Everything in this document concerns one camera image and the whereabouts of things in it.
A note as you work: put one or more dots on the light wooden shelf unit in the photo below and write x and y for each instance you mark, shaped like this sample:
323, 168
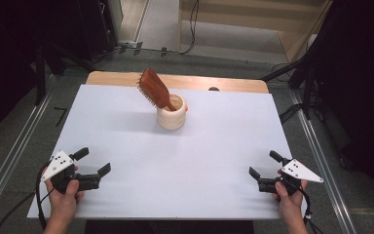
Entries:
240, 19

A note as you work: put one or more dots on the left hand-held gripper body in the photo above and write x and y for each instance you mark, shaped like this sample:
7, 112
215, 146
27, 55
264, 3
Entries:
56, 164

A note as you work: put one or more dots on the person's dark clothing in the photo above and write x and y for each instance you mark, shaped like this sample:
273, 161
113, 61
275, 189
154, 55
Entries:
168, 227

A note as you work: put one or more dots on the cream ribbed cup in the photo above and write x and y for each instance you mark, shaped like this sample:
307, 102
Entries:
172, 118

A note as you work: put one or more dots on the dark round table grommet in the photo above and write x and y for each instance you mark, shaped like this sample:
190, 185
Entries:
213, 88

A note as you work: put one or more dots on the person's right hand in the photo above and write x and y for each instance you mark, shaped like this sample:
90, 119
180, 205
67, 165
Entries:
289, 204

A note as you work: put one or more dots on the person's left hand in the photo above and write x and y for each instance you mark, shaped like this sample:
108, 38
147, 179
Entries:
65, 204

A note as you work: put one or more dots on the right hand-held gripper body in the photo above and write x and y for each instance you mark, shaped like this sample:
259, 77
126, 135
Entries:
300, 172

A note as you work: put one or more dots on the brown wooden hairbrush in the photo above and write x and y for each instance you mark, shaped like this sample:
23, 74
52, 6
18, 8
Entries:
154, 89

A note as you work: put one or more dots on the white table board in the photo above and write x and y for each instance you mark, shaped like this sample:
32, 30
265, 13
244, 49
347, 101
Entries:
175, 162

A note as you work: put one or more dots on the black cabinet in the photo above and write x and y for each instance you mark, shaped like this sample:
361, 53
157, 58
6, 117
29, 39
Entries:
97, 29

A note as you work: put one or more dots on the black metal stand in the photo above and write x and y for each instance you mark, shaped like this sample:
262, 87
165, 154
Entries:
306, 84
40, 74

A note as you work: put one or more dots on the metal floor rail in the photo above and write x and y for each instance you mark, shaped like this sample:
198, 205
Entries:
324, 162
9, 156

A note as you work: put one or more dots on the light wooden table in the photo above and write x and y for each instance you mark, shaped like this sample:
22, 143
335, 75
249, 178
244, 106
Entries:
207, 83

